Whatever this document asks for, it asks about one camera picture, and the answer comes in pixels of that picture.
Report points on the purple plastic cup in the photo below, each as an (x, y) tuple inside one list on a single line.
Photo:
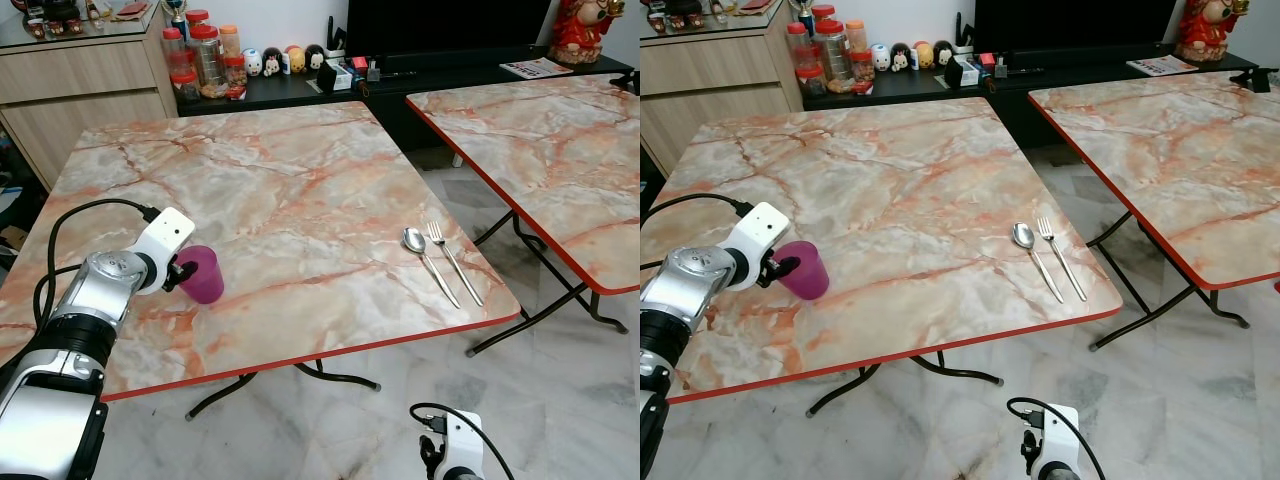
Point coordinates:
[(205, 280), (808, 275)]

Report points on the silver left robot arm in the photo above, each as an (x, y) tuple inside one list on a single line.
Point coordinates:
[(680, 290), (70, 340)]

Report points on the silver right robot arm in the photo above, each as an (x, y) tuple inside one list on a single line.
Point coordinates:
[(1060, 474), (462, 475)]

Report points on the marble folding table red edge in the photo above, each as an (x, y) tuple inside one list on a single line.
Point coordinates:
[(1180, 150), (900, 190), (560, 160), (300, 200)]

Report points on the light wooden cabinet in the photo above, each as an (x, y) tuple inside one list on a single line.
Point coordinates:
[(715, 95), (80, 100)]

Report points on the silver metal fork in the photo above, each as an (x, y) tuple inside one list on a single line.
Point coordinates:
[(1062, 258), (455, 262)]

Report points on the small red-lid plastic jar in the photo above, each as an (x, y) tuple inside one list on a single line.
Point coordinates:
[(862, 70), (236, 74)]

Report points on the large red-lid snack jar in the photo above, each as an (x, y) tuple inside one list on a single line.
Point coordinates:
[(208, 62), (831, 57)]

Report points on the white round doll figurine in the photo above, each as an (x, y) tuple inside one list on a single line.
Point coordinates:
[(880, 59), (252, 64)]

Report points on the tall red-lid plastic jar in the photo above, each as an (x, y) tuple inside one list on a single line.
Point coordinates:
[(176, 55), (798, 50)]

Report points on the silver metal spoon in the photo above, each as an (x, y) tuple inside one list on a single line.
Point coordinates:
[(413, 240), (1022, 235)]

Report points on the black round doll figurine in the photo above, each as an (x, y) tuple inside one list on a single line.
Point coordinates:
[(900, 58), (272, 63)]

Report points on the orange-lid plastic jar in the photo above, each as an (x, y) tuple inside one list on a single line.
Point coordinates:
[(231, 40), (857, 36)]

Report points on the small black clamp device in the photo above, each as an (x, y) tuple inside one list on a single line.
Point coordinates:
[(626, 82), (1254, 78)]

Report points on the small white black box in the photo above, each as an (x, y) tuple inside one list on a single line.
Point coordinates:
[(335, 77), (962, 72)]

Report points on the dark brown doll figurine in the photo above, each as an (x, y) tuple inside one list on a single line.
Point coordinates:
[(943, 54), (315, 58)]

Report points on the black TV console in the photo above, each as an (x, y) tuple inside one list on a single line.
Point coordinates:
[(1020, 80), (420, 85)]

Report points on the red laughing figure statue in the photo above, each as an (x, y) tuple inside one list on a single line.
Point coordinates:
[(580, 35), (1208, 32)]

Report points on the printed magazine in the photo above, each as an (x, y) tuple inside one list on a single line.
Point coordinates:
[(1162, 65), (536, 69)]

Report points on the black television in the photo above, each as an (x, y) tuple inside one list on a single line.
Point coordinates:
[(1075, 22), (450, 25)]

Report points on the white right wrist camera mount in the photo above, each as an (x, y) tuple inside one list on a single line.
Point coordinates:
[(1058, 440), (462, 445)]

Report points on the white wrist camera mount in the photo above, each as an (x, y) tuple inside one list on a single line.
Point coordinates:
[(162, 238), (1058, 440), (757, 235), (462, 445)]

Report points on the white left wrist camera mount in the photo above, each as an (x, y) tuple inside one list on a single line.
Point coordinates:
[(162, 238), (757, 235)]

